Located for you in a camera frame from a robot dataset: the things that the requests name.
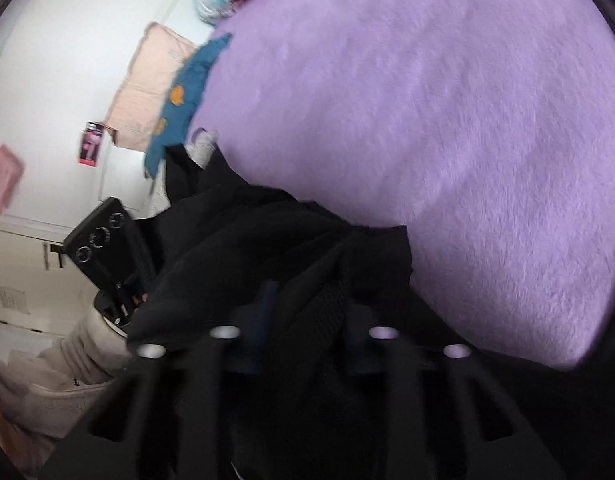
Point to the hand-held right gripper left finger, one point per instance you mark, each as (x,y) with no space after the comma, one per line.
(257,335)

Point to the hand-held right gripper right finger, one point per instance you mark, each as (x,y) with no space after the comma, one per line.
(360,355)

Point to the black garment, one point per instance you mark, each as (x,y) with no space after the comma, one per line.
(267,240)

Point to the cream cabinet door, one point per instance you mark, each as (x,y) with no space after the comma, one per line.
(32,280)

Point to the pink picture card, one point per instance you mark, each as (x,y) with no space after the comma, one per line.
(90,145)

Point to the pink cloth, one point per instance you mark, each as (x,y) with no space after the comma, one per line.
(2,180)

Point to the teal cloth with orange patches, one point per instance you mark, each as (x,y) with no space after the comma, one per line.
(187,90)

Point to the person's beige clothing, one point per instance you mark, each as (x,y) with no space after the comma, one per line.
(32,405)

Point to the purple fleece blanket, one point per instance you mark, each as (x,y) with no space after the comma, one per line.
(412,110)

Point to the peach cloth on wall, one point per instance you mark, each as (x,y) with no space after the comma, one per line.
(142,90)

